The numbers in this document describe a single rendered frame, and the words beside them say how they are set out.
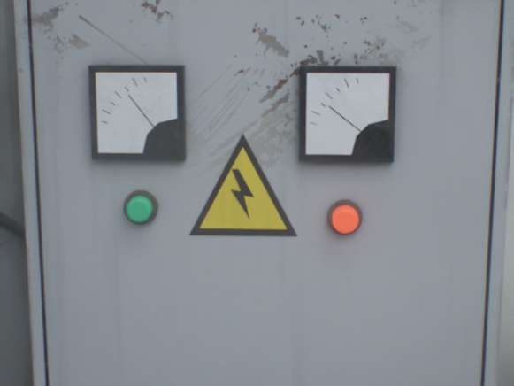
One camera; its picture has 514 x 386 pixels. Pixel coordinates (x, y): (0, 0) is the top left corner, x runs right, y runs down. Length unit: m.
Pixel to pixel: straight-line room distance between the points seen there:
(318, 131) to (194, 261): 0.16
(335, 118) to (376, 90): 0.04
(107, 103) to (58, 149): 0.06
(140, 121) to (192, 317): 0.18
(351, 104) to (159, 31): 0.17
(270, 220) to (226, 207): 0.04
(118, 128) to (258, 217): 0.14
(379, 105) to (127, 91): 0.21
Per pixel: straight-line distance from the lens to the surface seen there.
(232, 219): 0.82
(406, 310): 0.84
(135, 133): 0.80
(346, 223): 0.80
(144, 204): 0.81
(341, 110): 0.79
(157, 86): 0.80
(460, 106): 0.81
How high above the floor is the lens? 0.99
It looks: 12 degrees down
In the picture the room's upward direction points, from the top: straight up
